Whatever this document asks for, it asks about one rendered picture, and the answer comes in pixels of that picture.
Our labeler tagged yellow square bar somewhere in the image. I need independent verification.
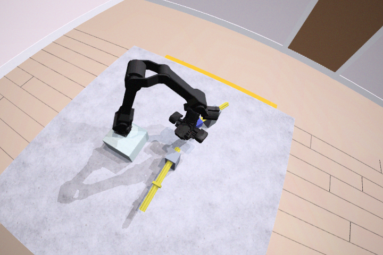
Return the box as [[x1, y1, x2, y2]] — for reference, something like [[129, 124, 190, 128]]
[[139, 147, 181, 212]]

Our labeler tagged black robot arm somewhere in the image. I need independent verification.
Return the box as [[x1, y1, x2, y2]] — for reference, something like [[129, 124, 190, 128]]
[[112, 59, 220, 140]]

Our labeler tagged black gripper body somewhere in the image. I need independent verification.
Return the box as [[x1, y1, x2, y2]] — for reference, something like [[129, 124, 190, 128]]
[[169, 112, 208, 143]]

